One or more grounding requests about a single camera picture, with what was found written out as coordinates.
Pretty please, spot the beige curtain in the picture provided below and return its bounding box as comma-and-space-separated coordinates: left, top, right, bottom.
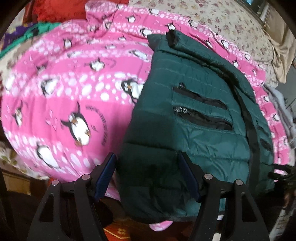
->
260, 5, 296, 84

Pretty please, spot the red patterned floor mat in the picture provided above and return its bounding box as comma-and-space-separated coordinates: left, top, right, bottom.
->
103, 219, 151, 241

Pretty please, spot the grey cloth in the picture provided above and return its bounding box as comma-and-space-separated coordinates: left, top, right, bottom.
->
264, 83, 296, 150

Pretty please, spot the pink penguin print blanket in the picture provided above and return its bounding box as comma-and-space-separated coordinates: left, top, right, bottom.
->
0, 3, 289, 232

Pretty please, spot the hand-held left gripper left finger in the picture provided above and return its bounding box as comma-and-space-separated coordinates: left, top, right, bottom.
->
27, 152, 117, 241

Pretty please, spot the red ruffled pillow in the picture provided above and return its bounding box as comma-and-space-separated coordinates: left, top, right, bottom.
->
23, 0, 130, 24

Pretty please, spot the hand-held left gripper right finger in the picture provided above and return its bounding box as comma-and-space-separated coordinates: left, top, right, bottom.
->
179, 152, 270, 241

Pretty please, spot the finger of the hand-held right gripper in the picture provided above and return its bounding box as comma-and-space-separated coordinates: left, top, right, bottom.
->
268, 164, 294, 181

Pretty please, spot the floral bed sheet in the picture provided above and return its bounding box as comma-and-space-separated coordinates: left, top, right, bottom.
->
128, 0, 279, 80

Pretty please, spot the dark green quilted jacket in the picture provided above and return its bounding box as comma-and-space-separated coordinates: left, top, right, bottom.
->
116, 30, 275, 224

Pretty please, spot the bright green cloth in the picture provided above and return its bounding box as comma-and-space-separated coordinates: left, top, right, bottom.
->
0, 22, 62, 59

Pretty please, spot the purple cloth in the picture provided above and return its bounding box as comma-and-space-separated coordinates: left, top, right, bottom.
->
3, 24, 35, 45

